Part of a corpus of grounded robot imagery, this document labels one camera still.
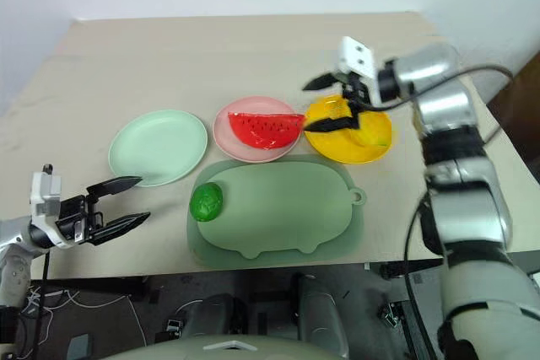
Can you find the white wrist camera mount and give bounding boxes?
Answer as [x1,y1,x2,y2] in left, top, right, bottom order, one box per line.
[28,163,84,250]
[336,35,376,79]

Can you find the dark grey rounded robot part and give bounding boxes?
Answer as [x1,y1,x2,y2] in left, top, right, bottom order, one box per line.
[292,273,352,360]
[180,292,255,343]

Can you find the yellow fruit toy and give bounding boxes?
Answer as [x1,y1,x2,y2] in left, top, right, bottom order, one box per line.
[348,110,392,148]

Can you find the red watermelon slice toy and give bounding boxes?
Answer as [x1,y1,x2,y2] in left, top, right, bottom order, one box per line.
[227,111,307,151]

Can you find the silver table leg clamp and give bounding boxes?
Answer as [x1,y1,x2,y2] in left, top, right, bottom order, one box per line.
[377,302,407,329]

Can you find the light green animal-shaped board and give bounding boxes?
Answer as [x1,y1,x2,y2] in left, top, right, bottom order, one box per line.
[195,162,368,261]

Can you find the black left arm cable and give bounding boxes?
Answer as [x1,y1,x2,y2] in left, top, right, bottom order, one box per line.
[35,248,52,360]

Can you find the dark green silicone mat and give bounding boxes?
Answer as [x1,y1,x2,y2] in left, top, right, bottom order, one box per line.
[186,154,366,269]

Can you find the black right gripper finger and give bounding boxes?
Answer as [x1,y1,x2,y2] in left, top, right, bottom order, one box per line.
[301,100,364,134]
[301,72,346,92]

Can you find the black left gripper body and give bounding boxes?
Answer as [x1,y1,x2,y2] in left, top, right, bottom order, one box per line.
[54,192,107,247]

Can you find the brown wooden furniture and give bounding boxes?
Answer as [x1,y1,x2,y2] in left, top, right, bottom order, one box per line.
[488,48,540,254]

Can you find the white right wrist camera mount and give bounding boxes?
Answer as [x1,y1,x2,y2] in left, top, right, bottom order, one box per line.
[336,35,376,79]

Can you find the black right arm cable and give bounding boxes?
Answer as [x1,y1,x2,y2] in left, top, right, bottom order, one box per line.
[358,63,516,338]

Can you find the pale grey robot torso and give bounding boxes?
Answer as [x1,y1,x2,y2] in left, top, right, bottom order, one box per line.
[100,331,339,360]

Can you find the white floor cables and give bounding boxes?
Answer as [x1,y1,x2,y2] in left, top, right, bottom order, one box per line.
[23,286,149,338]

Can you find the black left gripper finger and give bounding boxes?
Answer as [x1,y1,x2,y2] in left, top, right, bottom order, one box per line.
[89,211,152,248]
[85,175,143,204]

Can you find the pink plate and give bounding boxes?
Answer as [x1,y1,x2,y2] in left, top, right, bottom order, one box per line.
[212,95,305,164]

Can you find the green round vegetable toy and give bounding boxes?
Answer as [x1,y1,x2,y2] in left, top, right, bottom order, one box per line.
[189,182,224,223]

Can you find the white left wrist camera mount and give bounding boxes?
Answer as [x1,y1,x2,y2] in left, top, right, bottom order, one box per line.
[28,163,84,250]

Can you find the light green plate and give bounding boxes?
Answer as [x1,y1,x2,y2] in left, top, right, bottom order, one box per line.
[107,110,209,188]

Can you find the yellow plate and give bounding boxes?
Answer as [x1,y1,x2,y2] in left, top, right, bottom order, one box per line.
[303,94,394,165]

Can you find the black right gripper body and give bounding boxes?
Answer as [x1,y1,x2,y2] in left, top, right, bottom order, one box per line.
[341,72,373,110]

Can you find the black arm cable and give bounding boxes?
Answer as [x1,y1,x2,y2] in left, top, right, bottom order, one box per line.
[358,63,516,338]
[35,248,52,360]

